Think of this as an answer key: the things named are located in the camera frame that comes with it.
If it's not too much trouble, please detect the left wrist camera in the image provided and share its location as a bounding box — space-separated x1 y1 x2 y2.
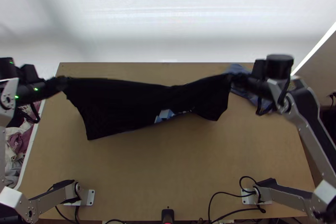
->
20 63 40 82

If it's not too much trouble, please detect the white laundry basket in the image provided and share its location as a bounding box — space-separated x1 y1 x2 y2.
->
0 99 47 192

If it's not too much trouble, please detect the black t-shirt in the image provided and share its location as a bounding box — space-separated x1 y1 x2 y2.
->
61 74 231 141

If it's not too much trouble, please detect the heap of clothes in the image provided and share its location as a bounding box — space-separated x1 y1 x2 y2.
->
0 103 40 185

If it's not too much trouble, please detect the blue garment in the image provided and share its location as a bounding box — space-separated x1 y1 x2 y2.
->
228 63 273 112

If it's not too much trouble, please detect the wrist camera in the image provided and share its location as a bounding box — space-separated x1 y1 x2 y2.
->
252 59 268 79
20 63 40 82

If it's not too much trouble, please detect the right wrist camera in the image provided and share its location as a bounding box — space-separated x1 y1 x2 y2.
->
252 59 268 79

